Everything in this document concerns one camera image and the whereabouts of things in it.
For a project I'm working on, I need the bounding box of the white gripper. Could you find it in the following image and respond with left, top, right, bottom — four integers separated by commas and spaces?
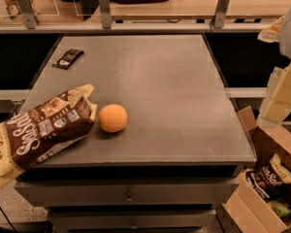
258, 8, 291, 124

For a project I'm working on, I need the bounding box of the orange fruit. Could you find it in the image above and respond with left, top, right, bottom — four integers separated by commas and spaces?
99, 104, 128, 133

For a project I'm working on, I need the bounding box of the black rxbar chocolate bar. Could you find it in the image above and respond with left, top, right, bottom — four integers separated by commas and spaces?
52, 49, 84, 70

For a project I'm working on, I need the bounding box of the chip bag in box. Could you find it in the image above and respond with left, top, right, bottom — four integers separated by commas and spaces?
245, 153, 291, 200

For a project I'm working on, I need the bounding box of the cardboard box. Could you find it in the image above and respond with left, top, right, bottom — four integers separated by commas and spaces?
223, 107, 291, 233

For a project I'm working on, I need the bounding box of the green snack bag in box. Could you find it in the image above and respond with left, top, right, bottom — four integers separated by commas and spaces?
268, 200, 291, 218

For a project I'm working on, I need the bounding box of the upper metal drawer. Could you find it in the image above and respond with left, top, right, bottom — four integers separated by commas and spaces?
15, 178, 239, 208

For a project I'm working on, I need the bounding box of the metal drawer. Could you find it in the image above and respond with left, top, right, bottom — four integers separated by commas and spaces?
15, 178, 239, 208
48, 210, 216, 233

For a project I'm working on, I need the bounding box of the lower metal drawer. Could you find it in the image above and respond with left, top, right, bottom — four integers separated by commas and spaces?
48, 210, 216, 233

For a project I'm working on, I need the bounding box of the brown sea salt chip bag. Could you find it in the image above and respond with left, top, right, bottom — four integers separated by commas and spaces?
0, 84, 97, 188

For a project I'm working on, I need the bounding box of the right metal bracket post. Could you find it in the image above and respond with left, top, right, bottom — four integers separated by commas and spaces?
212, 0, 230, 28

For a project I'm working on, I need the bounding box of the metal bracket post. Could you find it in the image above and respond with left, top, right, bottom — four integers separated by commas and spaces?
98, 0, 113, 29
212, 0, 230, 28
17, 0, 38, 29

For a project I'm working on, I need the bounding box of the middle metal bracket post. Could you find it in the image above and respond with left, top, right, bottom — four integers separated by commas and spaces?
98, 0, 113, 29

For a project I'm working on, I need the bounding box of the left metal bracket post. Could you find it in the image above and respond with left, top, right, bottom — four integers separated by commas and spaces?
17, 0, 38, 29

